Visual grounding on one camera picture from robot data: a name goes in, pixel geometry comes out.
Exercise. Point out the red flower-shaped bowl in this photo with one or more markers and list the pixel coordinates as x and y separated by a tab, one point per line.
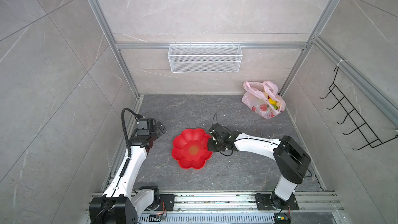
190	149

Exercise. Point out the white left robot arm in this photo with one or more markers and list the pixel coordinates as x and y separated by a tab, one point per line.
117	204

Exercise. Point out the black wire hook rack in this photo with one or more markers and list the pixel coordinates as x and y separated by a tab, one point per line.
372	140

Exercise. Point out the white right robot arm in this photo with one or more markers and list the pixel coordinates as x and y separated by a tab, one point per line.
291	159

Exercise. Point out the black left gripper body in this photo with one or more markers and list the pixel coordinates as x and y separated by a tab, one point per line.
156	132

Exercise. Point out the pink plastic bag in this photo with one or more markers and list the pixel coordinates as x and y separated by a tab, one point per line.
258	93

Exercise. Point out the yellow fake lemon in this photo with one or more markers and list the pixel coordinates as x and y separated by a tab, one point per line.
271	101

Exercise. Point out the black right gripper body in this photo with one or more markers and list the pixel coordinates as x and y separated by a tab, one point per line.
215	145

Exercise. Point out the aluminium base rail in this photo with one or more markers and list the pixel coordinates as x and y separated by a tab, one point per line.
245	208

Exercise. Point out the white wire mesh basket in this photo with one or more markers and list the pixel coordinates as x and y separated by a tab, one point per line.
203	58

